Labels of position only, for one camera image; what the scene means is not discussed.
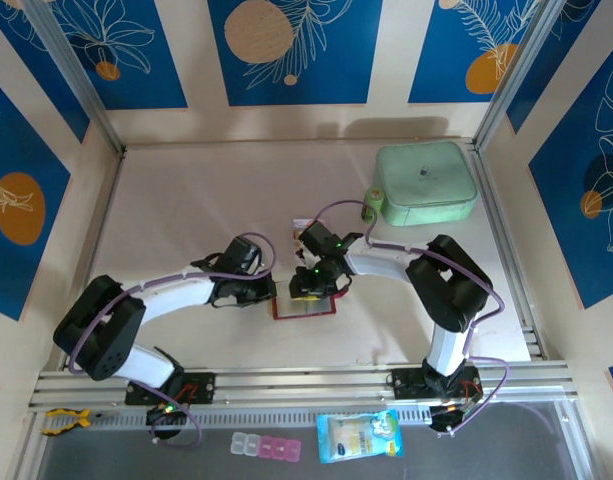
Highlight red card holder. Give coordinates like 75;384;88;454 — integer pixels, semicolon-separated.
270;285;352;320

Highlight small green bottle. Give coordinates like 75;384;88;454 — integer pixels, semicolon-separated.
361;186;386;225

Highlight mint green zip case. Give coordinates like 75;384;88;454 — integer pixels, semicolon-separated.
374;140;480;227

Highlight pink white pill organizer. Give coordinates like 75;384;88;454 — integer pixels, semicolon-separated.
230;432;303;462

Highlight blue white snack packet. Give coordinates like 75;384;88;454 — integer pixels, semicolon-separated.
316;409;405;464

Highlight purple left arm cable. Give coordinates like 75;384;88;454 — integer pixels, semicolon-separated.
68;232;278;448

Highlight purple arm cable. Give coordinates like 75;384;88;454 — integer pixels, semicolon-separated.
68;232;278;448
310;199;560;436

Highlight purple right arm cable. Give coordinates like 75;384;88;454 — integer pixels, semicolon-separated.
310;199;560;436

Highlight wide aluminium rail beam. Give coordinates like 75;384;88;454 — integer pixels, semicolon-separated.
28;362;580;429

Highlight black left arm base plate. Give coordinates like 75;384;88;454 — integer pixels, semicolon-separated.
124;370;217;406

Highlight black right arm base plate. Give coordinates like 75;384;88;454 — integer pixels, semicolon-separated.
391;367;483;401

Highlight aluminium side rail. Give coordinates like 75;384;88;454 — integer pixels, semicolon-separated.
466;141;545;362

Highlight yellow handled pliers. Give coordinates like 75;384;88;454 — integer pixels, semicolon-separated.
40;407;117;435

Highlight aluminium frame post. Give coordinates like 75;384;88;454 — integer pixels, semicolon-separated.
23;0;127;154
473;0;562;151

